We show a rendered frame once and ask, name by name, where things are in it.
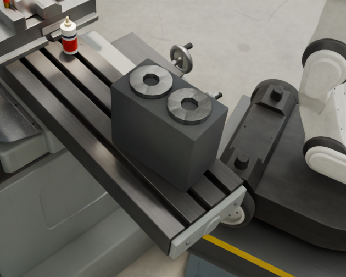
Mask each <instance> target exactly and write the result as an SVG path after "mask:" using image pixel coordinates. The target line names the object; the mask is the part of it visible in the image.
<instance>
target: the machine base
mask: <svg viewBox="0 0 346 277"><path fill-rule="evenodd" d="M155 245H156V244H155V243H154V242H153V240H152V239H151V238H150V237H149V236H148V235H147V234H146V233H145V232H144V231H143V230H142V229H141V228H140V227H139V226H138V225H137V223H136V222H135V221H134V220H133V219H132V218H131V217H130V216H129V215H128V214H127V213H126V212H125V211H124V210H123V208H122V207H121V208H119V209H118V210H116V211H115V212H114V213H112V214H111V215H109V216H108V217H106V218H105V219H103V220H102V221H101V222H99V223H98V224H96V225H95V226H94V227H92V228H90V229H89V230H88V231H86V232H85V233H84V234H82V235H81V236H79V237H78V238H76V239H75V240H74V241H72V242H71V243H69V244H68V245H66V246H65V247H64V248H62V249H61V250H59V251H58V252H57V253H55V254H54V255H52V256H51V257H49V258H48V259H46V260H45V261H44V262H42V263H41V264H39V265H38V266H37V267H35V268H33V269H32V270H31V271H29V272H28V273H26V274H25V275H24V276H22V277H115V276H117V275H118V274H119V273H120V272H122V271H123V270H124V269H125V268H127V267H128V266H129V265H130V264H132V263H133V262H134V261H135V260H137V259H138V258H139V257H140V256H142V255H143V254H145V253H146V252H147V251H148V250H150V249H151V248H152V247H153V246H155Z"/></svg>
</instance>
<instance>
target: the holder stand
mask: <svg viewBox="0 0 346 277"><path fill-rule="evenodd" d="M227 113H228V107H227V106H225V105H224V104H222V103H220V102H219V101H217V100H215V99H214V98H212V97H210V96H209V95H207V94H206V93H204V92H203V91H201V90H199V89H198V88H196V87H194V86H193V85H191V84H189V83H188V82H187V81H185V80H183V79H182V78H180V77H178V76H177V75H175V74H173V73H172V72H170V71H168V70H167V69H165V68H164V67H162V66H161V65H159V64H157V63H156V62H154V61H152V60H151V59H149V58H147V59H145V60H144V61H143V62H141V63H140V64H139V65H137V66H136V67H134V68H133V69H132V70H130V71H129V72H128V73H127V74H125V75H124V76H122V77H121V78H120V79H118V80H117V81H116V82H114V83H113V84H112V85H111V135H112V141H113V142H114V143H115V144H117V145H118V146H119V147H121V148H122V149H124V150H125V151H126V152H127V153H129V154H130V155H132V156H133V157H135V158H136V159H137V160H139V161H140V162H141V163H143V164H144V165H146V166H147V167H148V168H150V169H151V170H152V171H154V172H155V173H157V174H158V175H160V176H161V177H162V178H164V179H165V180H166V181H168V182H169V183H170V184H172V185H174V186H175V187H176V188H178V189H179V190H180V191H182V192H183V193H185V192H186V191H187V190H188V189H189V188H190V187H191V186H192V185H193V184H194V183H195V182H196V181H197V180H198V179H199V178H200V177H201V176H202V175H203V174H204V173H205V172H206V171H207V170H208V169H209V168H210V166H211V165H212V164H213V163H214V162H215V160H216V156H217V152H218V149H219V144H220V141H221V136H222V132H223V130H224V126H225V121H226V118H227Z"/></svg>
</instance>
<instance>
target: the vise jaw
mask: <svg viewBox="0 0 346 277"><path fill-rule="evenodd" d="M35 5H36V11H37V14H38V15H39V16H41V17H42V18H43V19H49V18H51V17H53V16H56V15H58V14H60V13H62V5H60V4H59V3H58V2H57V1H55V0H35Z"/></svg>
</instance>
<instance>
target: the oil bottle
mask: <svg viewBox="0 0 346 277"><path fill-rule="evenodd" d="M60 29H61V35H62V43H63V51H64V53H66V54H75V53H76V52H77V51H78V45H77V33H76V25H75V23H73V22H71V21H70V20H69V18H68V17H66V20H65V21H64V22H63V23H62V24H61V26H60Z"/></svg>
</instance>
